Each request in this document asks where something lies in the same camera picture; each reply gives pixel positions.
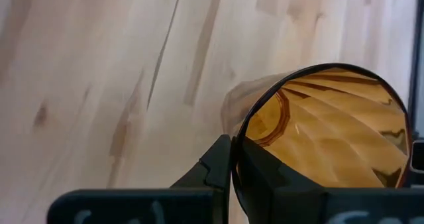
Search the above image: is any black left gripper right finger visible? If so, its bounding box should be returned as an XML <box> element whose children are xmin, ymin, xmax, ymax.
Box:
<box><xmin>233</xmin><ymin>137</ymin><xmax>424</xmax><ymax>224</ymax></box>

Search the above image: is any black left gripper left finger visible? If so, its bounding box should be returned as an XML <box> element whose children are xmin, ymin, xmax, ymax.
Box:
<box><xmin>48</xmin><ymin>134</ymin><xmax>232</xmax><ymax>224</ymax></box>

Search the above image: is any amber faceted drinking glass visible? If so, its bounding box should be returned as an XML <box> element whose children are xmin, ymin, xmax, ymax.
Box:
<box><xmin>220</xmin><ymin>62</ymin><xmax>414</xmax><ymax>215</ymax></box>

